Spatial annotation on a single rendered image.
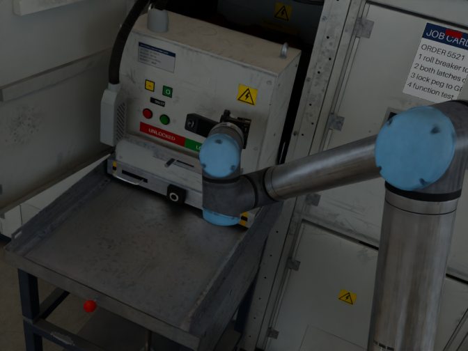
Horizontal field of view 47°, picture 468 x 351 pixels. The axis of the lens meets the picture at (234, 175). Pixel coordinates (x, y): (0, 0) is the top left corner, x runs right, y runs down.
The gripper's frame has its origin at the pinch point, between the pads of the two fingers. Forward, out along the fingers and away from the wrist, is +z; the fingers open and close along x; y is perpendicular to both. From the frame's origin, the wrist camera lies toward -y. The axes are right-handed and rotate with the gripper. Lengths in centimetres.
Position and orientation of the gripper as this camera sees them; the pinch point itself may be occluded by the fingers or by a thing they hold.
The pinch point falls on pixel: (226, 119)
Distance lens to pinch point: 155.3
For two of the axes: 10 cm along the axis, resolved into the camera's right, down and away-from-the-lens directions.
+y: 9.8, 2.0, -0.3
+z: 0.9, -3.2, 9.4
